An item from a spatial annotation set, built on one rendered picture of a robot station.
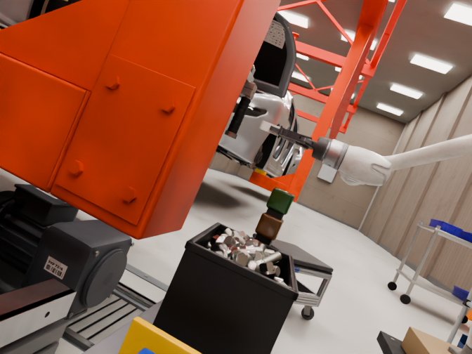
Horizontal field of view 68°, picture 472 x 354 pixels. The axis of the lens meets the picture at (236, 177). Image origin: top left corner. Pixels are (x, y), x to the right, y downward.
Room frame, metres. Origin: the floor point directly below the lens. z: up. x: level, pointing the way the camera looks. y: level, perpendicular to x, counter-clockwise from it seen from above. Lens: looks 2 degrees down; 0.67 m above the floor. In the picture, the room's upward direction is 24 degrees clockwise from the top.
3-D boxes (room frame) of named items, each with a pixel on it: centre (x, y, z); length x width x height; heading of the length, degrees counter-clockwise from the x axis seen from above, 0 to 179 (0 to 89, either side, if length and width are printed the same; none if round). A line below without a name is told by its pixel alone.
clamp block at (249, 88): (1.25, 0.11, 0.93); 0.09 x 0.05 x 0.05; 77
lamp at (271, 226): (0.64, -0.09, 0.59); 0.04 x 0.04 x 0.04; 77
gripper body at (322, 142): (1.18, -0.19, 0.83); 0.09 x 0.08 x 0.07; 77
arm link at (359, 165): (1.16, -0.37, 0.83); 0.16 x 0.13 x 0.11; 77
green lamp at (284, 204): (0.64, -0.09, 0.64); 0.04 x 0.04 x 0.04; 77
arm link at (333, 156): (1.17, -0.27, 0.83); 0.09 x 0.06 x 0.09; 167
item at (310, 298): (2.06, -0.49, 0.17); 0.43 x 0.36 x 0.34; 127
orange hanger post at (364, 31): (4.72, -0.52, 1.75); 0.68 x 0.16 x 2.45; 77
